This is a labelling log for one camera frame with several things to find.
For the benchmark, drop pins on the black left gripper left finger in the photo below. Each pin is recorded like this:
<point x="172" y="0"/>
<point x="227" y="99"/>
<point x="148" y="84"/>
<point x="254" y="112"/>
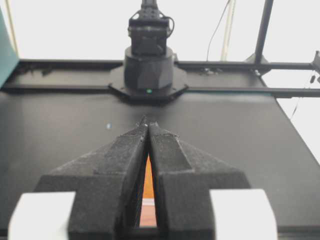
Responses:
<point x="108" y="185"/>

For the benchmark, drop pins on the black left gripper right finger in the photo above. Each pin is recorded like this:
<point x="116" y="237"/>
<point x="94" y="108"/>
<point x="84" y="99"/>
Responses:
<point x="183" y="176"/>

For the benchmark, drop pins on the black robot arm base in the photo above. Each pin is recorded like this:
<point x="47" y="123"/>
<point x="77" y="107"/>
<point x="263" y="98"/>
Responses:
<point x="148" y="70"/>

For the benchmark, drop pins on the teal side panel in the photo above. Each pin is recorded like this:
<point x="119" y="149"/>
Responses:
<point x="9" y="53"/>

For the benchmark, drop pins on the black metal frame rails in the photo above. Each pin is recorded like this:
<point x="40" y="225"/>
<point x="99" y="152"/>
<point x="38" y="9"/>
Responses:
<point x="92" y="76"/>

